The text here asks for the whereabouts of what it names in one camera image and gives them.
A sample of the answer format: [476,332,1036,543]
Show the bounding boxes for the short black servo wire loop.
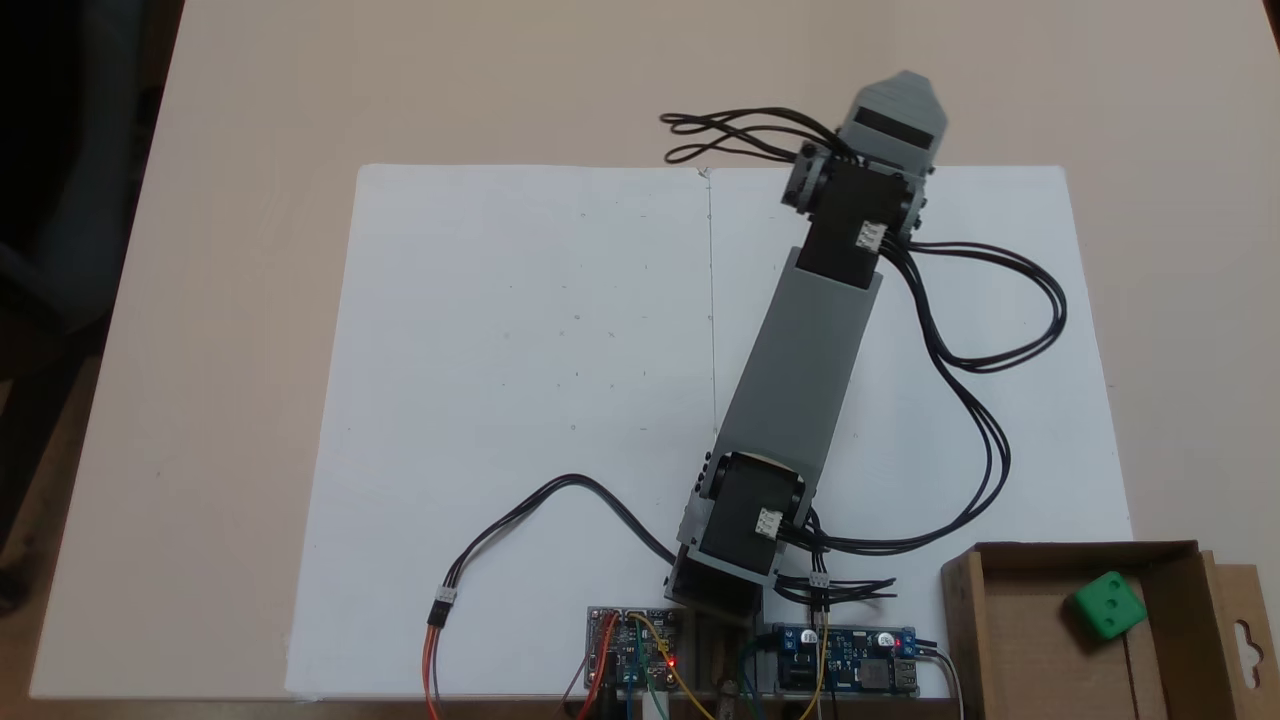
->
[659,107,852,167]

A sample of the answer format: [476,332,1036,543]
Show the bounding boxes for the blue power converter board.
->
[775,624,920,698]

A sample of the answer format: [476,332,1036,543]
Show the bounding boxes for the green dice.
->
[1069,571,1149,642]

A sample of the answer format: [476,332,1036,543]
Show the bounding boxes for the white paper sheet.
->
[284,163,1137,702]

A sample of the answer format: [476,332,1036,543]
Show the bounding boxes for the grey motor controller board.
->
[586,605,692,694]

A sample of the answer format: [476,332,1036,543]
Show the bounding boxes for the small black wire loop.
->
[774,571,899,614]

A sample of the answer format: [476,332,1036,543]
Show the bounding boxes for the black cable on table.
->
[436,473,692,607]

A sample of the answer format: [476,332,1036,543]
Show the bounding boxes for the brown cardboard box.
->
[939,540,1280,720]

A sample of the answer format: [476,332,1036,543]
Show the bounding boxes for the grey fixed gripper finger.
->
[855,71,948,128]

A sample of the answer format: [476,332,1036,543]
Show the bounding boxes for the long black servo wire loop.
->
[779,239,1070,557]

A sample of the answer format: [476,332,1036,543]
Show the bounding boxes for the white cable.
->
[933,648,967,720]

